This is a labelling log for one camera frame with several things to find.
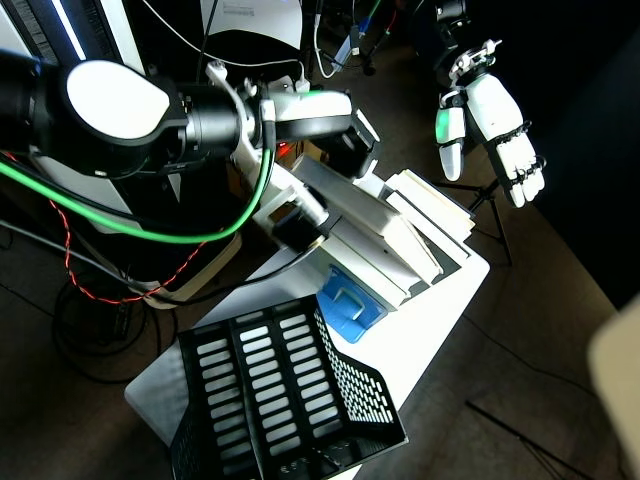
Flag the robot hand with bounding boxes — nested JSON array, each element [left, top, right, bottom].
[[258, 89, 382, 182], [433, 73, 548, 210]]

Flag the black tripod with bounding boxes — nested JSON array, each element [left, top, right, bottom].
[[434, 172, 514, 266]]

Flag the white box with label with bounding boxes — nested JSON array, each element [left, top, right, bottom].
[[199, 0, 305, 51]]

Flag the cream column base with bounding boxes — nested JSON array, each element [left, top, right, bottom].
[[144, 232, 245, 307]]

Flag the black plastic three-slot file organizer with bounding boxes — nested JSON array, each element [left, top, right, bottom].
[[169, 294, 410, 480]]

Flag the beige rounded shell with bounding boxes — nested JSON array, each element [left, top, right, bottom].
[[587, 299, 640, 480]]

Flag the black floor stand legs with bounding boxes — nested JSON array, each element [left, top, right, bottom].
[[464, 399, 596, 480]]

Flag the white cable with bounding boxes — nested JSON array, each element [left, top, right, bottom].
[[139, 0, 312, 94]]

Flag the green cable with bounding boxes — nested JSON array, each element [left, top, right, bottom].
[[0, 107, 277, 247]]

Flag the red twisted cable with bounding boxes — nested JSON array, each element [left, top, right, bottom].
[[0, 152, 209, 305]]

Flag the black floor cable loops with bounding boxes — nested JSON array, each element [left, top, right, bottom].
[[49, 279, 164, 386]]

